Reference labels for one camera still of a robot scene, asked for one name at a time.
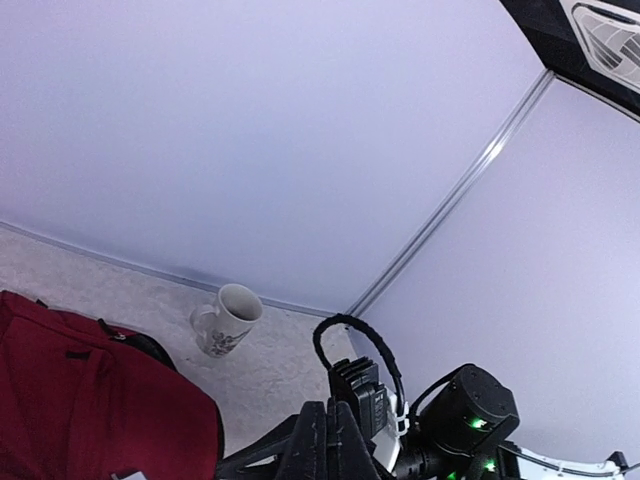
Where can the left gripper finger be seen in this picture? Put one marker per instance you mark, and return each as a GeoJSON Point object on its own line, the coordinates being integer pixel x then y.
{"type": "Point", "coordinates": [326, 444]}

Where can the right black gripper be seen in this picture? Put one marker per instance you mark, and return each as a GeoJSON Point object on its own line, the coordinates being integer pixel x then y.
{"type": "Point", "coordinates": [263, 457]}

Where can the red backpack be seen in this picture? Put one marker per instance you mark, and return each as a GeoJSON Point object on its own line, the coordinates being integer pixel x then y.
{"type": "Point", "coordinates": [79, 402]}

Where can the white tablet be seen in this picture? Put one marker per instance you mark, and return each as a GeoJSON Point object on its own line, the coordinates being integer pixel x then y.
{"type": "Point", "coordinates": [127, 475]}

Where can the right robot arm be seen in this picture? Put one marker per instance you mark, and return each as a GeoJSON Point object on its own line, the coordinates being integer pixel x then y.
{"type": "Point", "coordinates": [457, 429]}

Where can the white patterned ceramic mug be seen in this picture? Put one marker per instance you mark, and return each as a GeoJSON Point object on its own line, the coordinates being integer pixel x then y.
{"type": "Point", "coordinates": [226, 320]}

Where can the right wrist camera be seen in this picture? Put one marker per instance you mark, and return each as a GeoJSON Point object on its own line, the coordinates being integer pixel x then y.
{"type": "Point", "coordinates": [381, 417]}

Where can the right aluminium frame post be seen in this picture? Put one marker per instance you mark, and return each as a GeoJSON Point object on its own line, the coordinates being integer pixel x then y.
{"type": "Point", "coordinates": [461, 188]}

